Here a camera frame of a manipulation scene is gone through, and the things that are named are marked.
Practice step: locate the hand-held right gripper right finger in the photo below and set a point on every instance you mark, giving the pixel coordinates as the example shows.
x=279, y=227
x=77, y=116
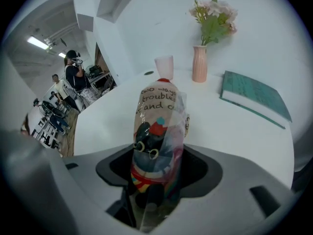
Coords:
x=220, y=204

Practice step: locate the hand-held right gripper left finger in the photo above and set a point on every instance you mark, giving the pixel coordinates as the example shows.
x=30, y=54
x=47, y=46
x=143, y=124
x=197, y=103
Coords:
x=93, y=192

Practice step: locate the white table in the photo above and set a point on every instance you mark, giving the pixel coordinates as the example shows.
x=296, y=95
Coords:
x=110, y=121

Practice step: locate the teal hardcover book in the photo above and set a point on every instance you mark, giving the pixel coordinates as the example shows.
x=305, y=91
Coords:
x=254, y=94

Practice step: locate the ceiling tube light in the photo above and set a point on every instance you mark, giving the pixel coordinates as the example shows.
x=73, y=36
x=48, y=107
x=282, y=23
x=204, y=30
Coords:
x=38, y=42
x=62, y=55

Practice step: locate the pink ribbed vase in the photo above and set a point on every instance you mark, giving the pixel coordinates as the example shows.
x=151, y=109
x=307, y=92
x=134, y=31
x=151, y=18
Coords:
x=199, y=65

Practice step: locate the pink cup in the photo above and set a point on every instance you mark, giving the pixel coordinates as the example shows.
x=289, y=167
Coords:
x=164, y=66

